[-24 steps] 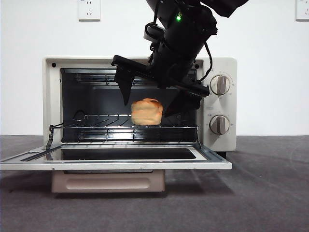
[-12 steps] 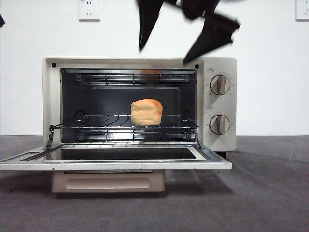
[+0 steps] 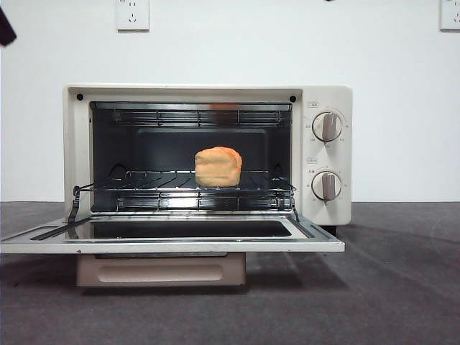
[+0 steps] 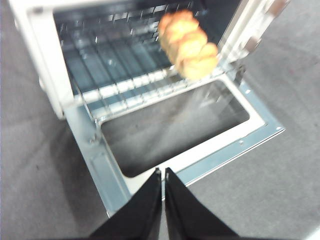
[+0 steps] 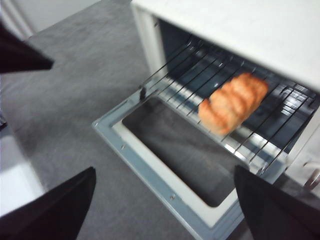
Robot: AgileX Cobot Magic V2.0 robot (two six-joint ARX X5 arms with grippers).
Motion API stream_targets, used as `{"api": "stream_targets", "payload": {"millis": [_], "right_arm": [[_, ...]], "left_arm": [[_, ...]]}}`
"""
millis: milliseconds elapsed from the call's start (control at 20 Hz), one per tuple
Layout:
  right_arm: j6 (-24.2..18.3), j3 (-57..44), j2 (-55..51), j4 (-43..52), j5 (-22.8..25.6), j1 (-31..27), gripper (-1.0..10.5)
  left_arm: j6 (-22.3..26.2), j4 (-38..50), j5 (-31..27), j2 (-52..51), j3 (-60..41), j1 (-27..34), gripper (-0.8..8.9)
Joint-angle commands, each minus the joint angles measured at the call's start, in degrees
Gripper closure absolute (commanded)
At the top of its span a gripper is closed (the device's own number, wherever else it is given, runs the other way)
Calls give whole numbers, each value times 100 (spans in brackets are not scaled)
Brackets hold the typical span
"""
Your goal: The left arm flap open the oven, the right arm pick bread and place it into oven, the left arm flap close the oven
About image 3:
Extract golden bread loaf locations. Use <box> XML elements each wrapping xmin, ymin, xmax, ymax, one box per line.
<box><xmin>194</xmin><ymin>145</ymin><xmax>243</xmax><ymax>188</ymax></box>

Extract glass oven door with handle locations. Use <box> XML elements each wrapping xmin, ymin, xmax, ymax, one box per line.
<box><xmin>0</xmin><ymin>214</ymin><xmax>346</xmax><ymax>288</ymax></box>

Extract cream Toshiba toaster oven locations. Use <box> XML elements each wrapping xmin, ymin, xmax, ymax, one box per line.
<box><xmin>63</xmin><ymin>84</ymin><xmax>353</xmax><ymax>236</ymax></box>

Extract temperature knob on oven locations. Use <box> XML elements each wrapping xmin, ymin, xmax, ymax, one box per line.
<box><xmin>311</xmin><ymin>111</ymin><xmax>343</xmax><ymax>143</ymax></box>

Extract timer knob on oven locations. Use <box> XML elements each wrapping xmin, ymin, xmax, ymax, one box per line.
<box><xmin>310</xmin><ymin>171</ymin><xmax>342</xmax><ymax>202</ymax></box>

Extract white wall socket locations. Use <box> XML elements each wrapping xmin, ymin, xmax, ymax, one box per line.
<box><xmin>439</xmin><ymin>0</ymin><xmax>460</xmax><ymax>32</ymax></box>
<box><xmin>115</xmin><ymin>0</ymin><xmax>150</xmax><ymax>32</ymax></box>

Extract wire oven rack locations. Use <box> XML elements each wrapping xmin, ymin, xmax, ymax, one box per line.
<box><xmin>73</xmin><ymin>168</ymin><xmax>298</xmax><ymax>198</ymax></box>

